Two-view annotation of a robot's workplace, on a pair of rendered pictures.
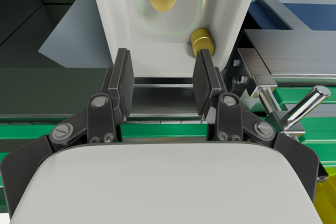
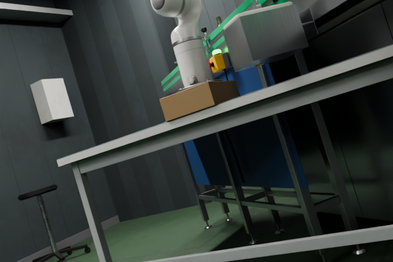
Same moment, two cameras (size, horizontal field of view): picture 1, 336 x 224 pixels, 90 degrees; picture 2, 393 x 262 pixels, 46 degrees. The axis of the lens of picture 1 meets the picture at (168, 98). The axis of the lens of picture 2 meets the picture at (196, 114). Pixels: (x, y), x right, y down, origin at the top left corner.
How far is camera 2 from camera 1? 171 cm
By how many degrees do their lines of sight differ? 75
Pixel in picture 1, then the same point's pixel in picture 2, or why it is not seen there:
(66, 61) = not seen: outside the picture
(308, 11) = (257, 85)
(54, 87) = not seen: outside the picture
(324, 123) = (250, 2)
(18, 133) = not seen: outside the picture
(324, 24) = (252, 69)
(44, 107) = not seen: outside the picture
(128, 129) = not seen: outside the picture
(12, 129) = not seen: outside the picture
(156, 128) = not seen: outside the picture
